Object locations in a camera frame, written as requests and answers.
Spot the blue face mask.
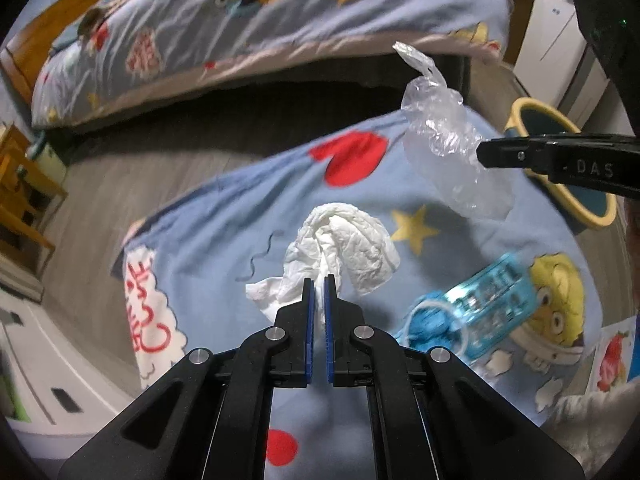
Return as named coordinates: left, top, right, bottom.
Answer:
left=392, top=289, right=476, bottom=361

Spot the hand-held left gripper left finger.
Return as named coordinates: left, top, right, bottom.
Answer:
left=57, top=276, right=317, bottom=480

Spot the pale green waste bin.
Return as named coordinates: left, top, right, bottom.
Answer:
left=30, top=130, right=69, bottom=187

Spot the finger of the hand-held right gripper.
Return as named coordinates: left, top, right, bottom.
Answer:
left=476, top=132, right=581, bottom=177

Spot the yellow bin with teal inside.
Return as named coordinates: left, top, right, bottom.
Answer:
left=502, top=97, right=619, bottom=231

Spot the wooden stool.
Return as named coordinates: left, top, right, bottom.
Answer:
left=0, top=122, right=69, bottom=277

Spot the grey cabinet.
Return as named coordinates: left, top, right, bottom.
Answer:
left=555, top=44, right=614, bottom=127

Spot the person's grey fleece clothing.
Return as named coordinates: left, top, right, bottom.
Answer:
left=542, top=380, right=640, bottom=480

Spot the white cabinet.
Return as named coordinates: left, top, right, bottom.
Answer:
left=512, top=0, right=589, bottom=112

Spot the wooden bed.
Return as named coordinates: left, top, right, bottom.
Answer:
left=0, top=0, right=473, bottom=161

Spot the teal pill blister pack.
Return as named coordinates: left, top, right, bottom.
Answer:
left=439, top=252, right=541, bottom=361

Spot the strawberry printed paper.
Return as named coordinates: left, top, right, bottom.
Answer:
left=582, top=317, right=639, bottom=396

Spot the blue cartoon blanket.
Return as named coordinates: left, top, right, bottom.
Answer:
left=122, top=110, right=602, bottom=480

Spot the clear plastic bag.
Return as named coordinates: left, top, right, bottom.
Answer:
left=392, top=40, right=515, bottom=221

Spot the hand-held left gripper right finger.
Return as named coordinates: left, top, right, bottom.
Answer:
left=322, top=274, right=586, bottom=480

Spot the white tissue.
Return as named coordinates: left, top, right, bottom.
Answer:
left=244, top=203, right=401, bottom=326

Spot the small dark object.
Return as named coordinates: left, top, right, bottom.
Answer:
left=77, top=8, right=109, bottom=41

